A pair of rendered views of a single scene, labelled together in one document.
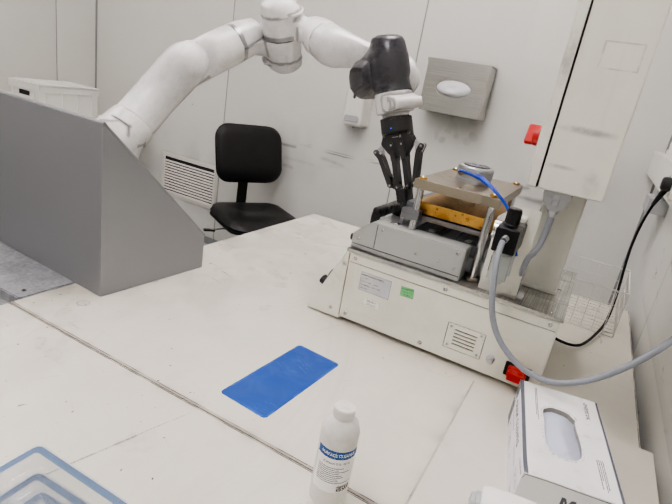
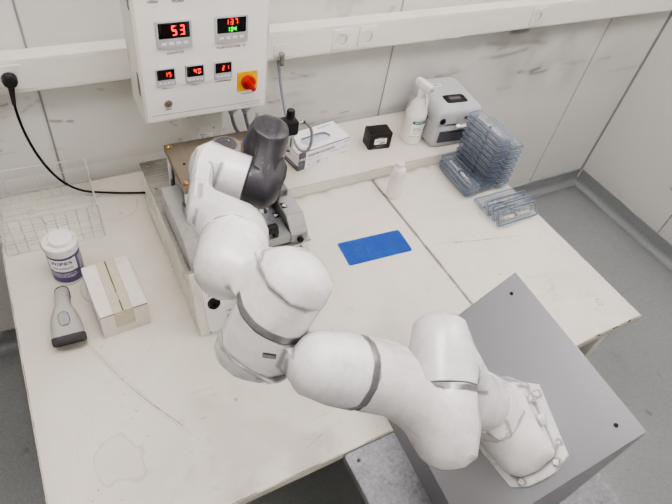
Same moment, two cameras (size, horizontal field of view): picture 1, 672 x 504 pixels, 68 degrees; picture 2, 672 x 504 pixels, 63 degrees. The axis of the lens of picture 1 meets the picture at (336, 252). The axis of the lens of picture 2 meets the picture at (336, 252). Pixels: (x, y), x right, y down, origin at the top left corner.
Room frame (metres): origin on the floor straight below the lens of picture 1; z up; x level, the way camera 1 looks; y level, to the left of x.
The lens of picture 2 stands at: (1.96, 0.56, 2.02)
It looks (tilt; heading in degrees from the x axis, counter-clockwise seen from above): 46 degrees down; 209
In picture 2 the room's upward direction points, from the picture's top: 11 degrees clockwise
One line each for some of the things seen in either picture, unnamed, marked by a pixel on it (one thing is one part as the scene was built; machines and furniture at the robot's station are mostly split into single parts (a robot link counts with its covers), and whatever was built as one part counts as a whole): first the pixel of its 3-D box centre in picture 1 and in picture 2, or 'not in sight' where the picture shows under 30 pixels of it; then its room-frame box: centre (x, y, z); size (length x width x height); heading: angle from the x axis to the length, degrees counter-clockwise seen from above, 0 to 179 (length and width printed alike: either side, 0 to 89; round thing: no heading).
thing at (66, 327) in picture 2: not in sight; (62, 312); (1.60, -0.39, 0.79); 0.20 x 0.08 x 0.08; 65
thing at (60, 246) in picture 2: not in sight; (64, 256); (1.50, -0.52, 0.83); 0.09 x 0.09 x 0.15
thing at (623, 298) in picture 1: (581, 289); (47, 205); (1.40, -0.73, 0.81); 0.26 x 0.22 x 0.13; 153
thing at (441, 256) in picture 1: (405, 245); (282, 204); (1.04, -0.15, 0.97); 0.26 x 0.05 x 0.07; 64
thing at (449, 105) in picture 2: not in sight; (443, 110); (0.10, -0.12, 0.88); 0.25 x 0.20 x 0.17; 59
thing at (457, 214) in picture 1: (466, 201); not in sight; (1.12, -0.27, 1.07); 0.22 x 0.17 x 0.10; 154
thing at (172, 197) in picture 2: not in sight; (183, 226); (1.28, -0.27, 0.97); 0.25 x 0.05 x 0.07; 64
